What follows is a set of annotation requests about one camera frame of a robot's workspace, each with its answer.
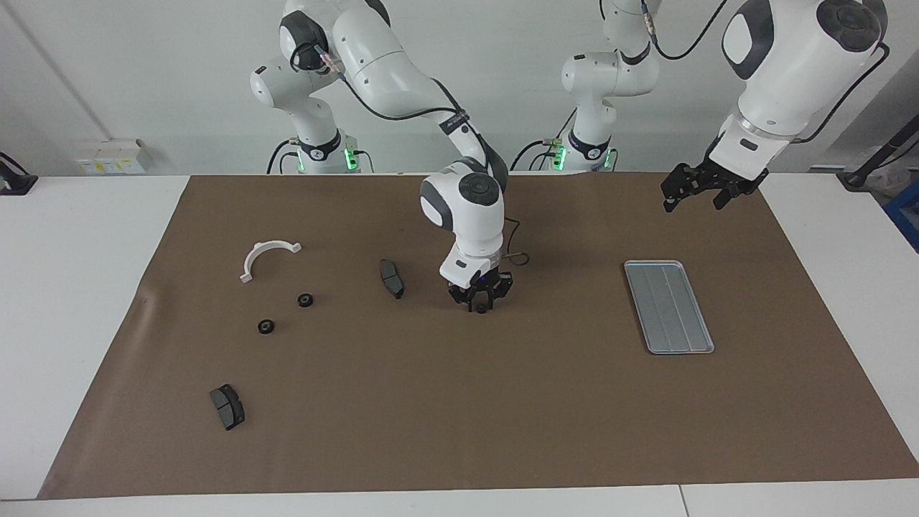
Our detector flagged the silver metal tray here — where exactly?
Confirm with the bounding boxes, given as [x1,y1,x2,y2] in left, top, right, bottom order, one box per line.
[622,260,716,355]

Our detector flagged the dark grey brake pad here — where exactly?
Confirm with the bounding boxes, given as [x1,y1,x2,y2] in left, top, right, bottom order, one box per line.
[379,258,406,299]
[210,384,246,432]

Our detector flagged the brown paper table mat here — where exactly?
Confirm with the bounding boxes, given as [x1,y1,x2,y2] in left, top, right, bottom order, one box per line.
[37,172,919,500]

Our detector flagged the black stand pole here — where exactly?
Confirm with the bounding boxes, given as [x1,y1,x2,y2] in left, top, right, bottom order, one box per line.
[840,115,919,191]

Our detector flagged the grey slanted panel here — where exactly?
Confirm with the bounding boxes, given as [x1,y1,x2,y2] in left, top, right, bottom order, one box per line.
[810,68,919,173]

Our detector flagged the black table clamp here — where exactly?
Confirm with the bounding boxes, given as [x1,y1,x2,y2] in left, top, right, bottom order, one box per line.
[0,152,38,196]

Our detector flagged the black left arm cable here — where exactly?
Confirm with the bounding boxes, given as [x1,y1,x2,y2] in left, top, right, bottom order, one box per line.
[639,0,892,144]

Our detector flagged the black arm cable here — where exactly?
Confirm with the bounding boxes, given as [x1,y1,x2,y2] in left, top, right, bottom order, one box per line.
[639,0,892,144]
[291,39,532,268]

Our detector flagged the black base cable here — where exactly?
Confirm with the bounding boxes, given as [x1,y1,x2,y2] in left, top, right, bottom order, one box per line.
[267,139,298,174]
[510,139,572,172]

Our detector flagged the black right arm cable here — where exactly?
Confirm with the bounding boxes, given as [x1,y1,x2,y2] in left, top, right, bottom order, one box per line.
[291,39,532,268]

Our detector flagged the white curved plastic bracket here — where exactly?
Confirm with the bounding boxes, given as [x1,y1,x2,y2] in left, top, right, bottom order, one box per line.
[239,241,303,284]

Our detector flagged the white wall outlet box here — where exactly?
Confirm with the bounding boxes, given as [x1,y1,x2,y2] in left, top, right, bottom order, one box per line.
[75,139,154,175]

